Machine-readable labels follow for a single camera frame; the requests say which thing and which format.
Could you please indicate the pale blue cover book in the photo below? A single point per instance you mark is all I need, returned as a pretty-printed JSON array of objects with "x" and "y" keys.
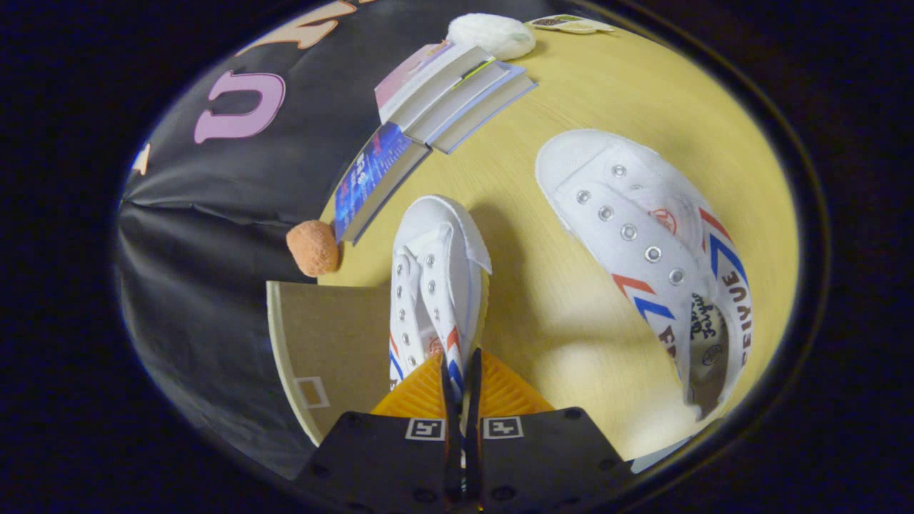
[{"x": 493, "y": 113}]

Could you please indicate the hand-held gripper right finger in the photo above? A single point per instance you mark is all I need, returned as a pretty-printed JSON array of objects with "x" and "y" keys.
[{"x": 535, "y": 464}]

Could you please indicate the beige fabric storage box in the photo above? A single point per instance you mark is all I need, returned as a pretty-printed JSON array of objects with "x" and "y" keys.
[{"x": 335, "y": 343}]

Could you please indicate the white fluffy ball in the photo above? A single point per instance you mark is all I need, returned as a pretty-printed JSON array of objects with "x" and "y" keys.
[{"x": 491, "y": 36}]

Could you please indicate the white canvas shoe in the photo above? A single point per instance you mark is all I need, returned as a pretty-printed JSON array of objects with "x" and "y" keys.
[
  {"x": 628, "y": 214},
  {"x": 443, "y": 271}
]

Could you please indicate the pale grey cloth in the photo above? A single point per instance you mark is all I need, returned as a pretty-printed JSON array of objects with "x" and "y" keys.
[{"x": 660, "y": 455}]

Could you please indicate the orange fluffy ball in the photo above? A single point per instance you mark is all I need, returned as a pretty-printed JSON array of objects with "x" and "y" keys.
[{"x": 312, "y": 248}]

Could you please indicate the white printed packet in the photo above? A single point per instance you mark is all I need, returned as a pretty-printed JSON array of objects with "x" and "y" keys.
[{"x": 571, "y": 24}]

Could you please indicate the white thick book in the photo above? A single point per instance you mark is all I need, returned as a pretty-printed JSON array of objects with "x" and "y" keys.
[{"x": 464, "y": 100}]

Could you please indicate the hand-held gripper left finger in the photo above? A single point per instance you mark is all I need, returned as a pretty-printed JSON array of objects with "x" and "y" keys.
[{"x": 400, "y": 464}]

